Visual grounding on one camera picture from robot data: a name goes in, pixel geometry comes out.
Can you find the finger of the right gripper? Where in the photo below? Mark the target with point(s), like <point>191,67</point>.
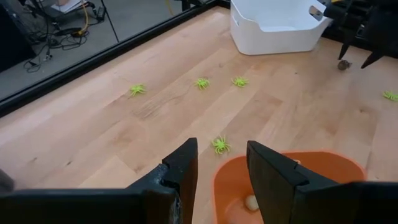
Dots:
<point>374,57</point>
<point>345,43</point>

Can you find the orange plastic bin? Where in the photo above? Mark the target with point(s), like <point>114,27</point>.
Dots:
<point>230,186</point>

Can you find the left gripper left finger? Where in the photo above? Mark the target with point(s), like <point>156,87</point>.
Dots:
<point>140,205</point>

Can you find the white paper stack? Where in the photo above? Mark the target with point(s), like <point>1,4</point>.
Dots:
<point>66,4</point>

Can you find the dark brown plastic skull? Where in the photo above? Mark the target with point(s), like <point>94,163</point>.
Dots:
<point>343,64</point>

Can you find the beige plastic skull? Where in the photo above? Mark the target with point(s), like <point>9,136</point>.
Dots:
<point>251,202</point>

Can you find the neon green plastic spider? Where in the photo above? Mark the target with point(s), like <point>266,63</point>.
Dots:
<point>202,83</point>
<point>137,89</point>
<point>220,144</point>
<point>390,95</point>
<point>240,81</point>

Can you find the white plastic bin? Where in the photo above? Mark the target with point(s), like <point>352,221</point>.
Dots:
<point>273,40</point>

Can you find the black floor cabinet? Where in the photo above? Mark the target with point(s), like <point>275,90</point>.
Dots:
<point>12,37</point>

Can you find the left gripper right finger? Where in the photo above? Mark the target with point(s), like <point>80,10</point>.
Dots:
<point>295,199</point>

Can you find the black aluminium table frame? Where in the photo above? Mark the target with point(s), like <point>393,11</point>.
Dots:
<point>93,60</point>

